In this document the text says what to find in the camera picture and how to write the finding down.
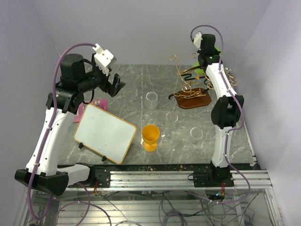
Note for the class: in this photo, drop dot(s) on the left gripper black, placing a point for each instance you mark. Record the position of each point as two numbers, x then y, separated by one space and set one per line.
107 86

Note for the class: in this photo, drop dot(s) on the orange plastic wine glass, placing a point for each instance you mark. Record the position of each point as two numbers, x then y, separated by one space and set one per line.
150 135

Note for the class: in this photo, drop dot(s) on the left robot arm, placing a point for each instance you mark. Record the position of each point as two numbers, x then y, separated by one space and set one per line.
41 172

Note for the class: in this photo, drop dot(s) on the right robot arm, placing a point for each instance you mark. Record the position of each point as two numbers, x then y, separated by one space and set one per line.
227 109

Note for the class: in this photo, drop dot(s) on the clear wine glass far left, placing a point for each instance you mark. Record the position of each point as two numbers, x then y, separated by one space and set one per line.
134 100

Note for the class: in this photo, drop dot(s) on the clear wine glass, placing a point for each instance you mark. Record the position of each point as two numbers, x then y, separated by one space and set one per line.
196 136
134 100

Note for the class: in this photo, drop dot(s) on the clear wine glass right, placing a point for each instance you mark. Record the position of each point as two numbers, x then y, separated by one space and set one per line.
196 136

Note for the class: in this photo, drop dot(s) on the pink sticker booklet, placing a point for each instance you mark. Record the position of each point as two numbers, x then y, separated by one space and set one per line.
101 103

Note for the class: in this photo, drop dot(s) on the clear tumbler glass centre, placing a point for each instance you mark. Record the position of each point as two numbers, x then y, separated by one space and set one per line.
151 100

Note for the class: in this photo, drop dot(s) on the clear champagne flute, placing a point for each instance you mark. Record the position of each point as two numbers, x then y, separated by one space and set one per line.
170 120

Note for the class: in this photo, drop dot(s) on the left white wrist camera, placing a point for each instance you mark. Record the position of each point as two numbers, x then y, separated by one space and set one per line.
103 58

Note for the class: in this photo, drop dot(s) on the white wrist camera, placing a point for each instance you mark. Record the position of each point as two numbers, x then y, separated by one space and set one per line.
103 58
197 39

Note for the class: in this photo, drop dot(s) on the white board with yellow frame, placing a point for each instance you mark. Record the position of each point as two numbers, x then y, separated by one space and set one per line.
105 133

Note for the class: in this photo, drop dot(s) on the gold wire wine glass rack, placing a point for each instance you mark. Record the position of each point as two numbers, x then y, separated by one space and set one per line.
192 82

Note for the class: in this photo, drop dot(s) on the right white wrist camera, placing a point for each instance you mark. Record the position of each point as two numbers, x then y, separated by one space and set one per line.
197 39

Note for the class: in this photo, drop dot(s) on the aluminium rail frame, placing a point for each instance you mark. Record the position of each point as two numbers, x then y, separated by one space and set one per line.
177 180

